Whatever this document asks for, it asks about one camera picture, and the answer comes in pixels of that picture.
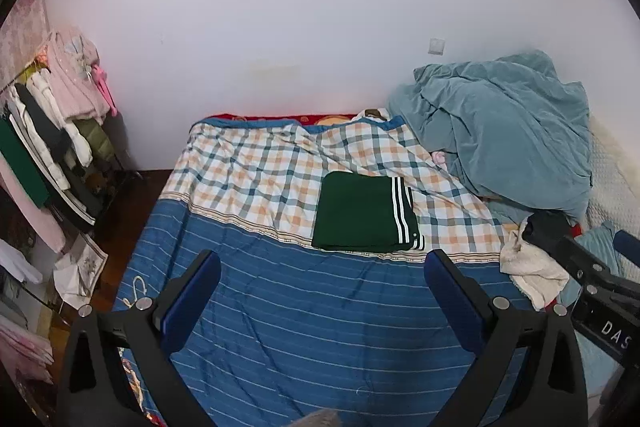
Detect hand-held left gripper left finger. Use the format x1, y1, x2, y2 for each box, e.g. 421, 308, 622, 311
57, 249, 223, 427

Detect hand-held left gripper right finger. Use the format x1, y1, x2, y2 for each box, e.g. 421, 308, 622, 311
423, 249, 588, 427

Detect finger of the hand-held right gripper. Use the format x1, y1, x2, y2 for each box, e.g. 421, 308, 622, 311
614, 229, 640, 269
555, 232, 640, 303

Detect green garment with white stripes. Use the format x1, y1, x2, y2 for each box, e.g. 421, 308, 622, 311
311, 172, 426, 253

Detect row of hanging clothes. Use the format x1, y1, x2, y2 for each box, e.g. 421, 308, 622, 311
0, 27, 126, 254

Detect light blue cloth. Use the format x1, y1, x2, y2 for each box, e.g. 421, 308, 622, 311
560, 219, 626, 403

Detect dark cloth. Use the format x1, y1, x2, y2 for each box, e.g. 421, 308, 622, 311
526, 209, 576, 254

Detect white towel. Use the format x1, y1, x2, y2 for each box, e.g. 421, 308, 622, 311
500, 217, 571, 312

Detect white fleece blanket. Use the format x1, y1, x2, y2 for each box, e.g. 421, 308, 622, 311
587, 114, 640, 250

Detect blue striped plaid bedsheet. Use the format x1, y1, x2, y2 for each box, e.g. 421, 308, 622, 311
110, 112, 591, 427

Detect white paper bag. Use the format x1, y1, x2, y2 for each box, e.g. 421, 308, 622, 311
52, 233, 109, 309

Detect teal blanket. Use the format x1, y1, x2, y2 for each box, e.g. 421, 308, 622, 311
387, 49, 593, 223

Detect white cloth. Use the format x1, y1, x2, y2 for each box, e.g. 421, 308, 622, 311
0, 238, 45, 286

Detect red printed blanket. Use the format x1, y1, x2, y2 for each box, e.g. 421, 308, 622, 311
212, 111, 368, 128

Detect pink floral curtain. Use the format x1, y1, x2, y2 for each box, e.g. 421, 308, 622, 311
0, 0, 53, 85

